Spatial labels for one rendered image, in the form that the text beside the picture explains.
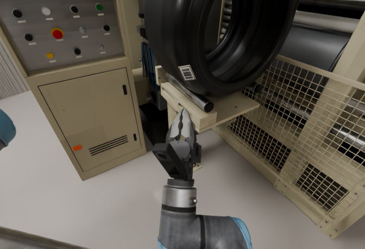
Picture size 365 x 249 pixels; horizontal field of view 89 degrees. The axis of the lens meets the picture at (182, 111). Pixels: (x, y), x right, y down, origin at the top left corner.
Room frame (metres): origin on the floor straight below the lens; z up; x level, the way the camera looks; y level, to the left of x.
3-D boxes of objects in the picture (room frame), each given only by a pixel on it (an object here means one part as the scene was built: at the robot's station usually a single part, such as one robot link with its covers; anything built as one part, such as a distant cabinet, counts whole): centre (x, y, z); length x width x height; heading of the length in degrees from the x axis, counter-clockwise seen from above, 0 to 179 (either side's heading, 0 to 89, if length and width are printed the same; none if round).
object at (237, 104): (0.81, -0.13, 0.80); 0.37 x 0.36 x 0.02; 121
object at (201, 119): (0.73, -0.01, 0.84); 0.36 x 0.09 x 0.06; 31
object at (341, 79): (0.78, -0.53, 0.65); 0.90 x 0.02 x 0.70; 31
